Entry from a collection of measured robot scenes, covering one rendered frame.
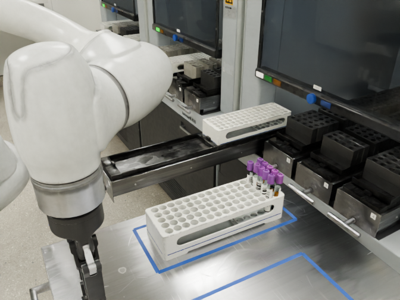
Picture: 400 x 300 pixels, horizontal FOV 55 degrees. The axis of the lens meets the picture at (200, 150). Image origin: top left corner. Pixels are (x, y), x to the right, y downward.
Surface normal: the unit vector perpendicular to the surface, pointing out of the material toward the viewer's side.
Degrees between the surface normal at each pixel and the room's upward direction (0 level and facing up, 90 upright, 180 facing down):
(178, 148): 0
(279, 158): 90
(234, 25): 90
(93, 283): 98
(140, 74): 56
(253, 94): 90
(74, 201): 90
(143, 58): 35
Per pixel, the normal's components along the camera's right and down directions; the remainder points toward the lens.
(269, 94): 0.50, 0.42
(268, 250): 0.00, -0.87
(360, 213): -0.87, 0.25
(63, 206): 0.09, 0.49
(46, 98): 0.24, 0.30
